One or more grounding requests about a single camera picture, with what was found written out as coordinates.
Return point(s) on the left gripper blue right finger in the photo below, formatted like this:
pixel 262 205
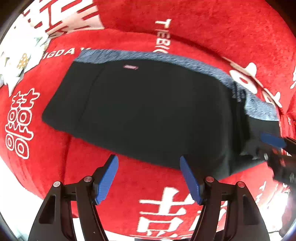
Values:
pixel 193 178

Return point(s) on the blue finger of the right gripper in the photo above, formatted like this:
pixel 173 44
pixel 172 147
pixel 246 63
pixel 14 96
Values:
pixel 272 140

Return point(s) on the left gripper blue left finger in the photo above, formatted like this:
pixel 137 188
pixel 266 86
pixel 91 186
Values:
pixel 103 178

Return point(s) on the black pants with grey trim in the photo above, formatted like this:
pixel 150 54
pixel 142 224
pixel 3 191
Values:
pixel 159 107

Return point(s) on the red wedding bedspread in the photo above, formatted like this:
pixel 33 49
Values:
pixel 145 200

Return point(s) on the red folded wedding quilt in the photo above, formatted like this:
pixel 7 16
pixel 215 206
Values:
pixel 242 32

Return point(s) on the light floral crumpled cloth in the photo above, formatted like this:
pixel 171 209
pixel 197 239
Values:
pixel 21 50

